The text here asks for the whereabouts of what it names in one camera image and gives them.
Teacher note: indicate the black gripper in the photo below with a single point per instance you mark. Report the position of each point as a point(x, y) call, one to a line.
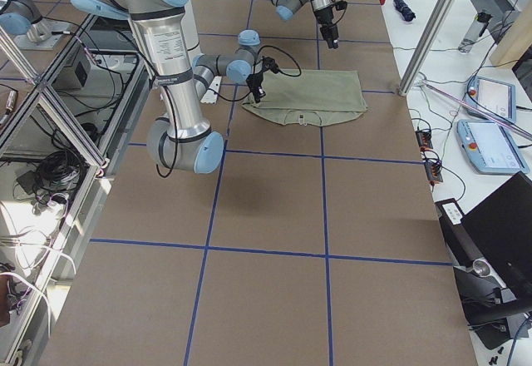
point(325, 19)
point(253, 81)

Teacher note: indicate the olive green long-sleeve shirt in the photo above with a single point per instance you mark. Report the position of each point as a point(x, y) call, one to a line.
point(316, 98)

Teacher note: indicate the third background robot arm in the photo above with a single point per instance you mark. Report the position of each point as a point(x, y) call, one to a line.
point(23, 20)

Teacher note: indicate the folded dark blue umbrella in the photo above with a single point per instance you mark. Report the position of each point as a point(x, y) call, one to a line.
point(404, 10)

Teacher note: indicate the clear water bottle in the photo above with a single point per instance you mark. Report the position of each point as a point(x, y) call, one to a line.
point(475, 31)

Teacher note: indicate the silver stick with green tip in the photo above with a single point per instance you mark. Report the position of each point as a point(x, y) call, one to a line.
point(513, 127)

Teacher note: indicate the far blue teach pendant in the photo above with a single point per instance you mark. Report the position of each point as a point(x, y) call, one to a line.
point(486, 95)

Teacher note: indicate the blue teach pendant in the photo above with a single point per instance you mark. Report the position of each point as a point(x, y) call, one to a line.
point(490, 148)
point(486, 95)

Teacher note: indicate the near blue teach pendant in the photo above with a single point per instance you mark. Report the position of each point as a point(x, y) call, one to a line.
point(490, 148)

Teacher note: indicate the black laptop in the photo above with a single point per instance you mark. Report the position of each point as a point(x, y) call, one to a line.
point(497, 230)

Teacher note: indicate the black monitor stand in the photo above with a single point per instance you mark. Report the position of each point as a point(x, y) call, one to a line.
point(494, 313)

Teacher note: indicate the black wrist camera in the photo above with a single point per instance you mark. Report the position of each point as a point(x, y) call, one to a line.
point(270, 65)
point(330, 35)

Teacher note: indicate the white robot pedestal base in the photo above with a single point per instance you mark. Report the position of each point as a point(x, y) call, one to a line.
point(198, 26)

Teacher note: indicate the aluminium frame post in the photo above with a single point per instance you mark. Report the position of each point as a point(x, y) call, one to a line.
point(423, 47)

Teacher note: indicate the aluminium frame rack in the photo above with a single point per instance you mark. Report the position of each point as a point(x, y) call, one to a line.
point(76, 107)

